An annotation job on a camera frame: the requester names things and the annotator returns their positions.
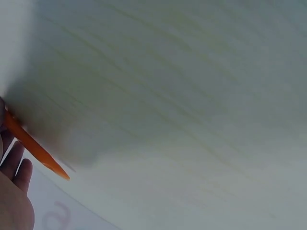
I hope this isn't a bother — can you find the person's left hand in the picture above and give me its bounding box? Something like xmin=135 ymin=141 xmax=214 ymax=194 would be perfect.
xmin=0 ymin=97 xmax=35 ymax=230

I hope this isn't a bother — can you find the orange plastic pry tool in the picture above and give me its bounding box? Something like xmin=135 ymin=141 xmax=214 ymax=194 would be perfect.
xmin=4 ymin=106 xmax=71 ymax=182

